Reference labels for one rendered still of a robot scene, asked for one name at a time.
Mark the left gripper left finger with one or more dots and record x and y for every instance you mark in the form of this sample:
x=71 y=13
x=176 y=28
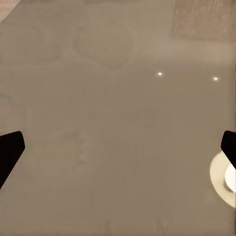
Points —
x=12 y=146

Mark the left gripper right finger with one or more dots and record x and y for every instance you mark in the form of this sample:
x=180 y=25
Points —
x=228 y=146

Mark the coffee table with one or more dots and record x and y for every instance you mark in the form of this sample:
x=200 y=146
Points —
x=123 y=105

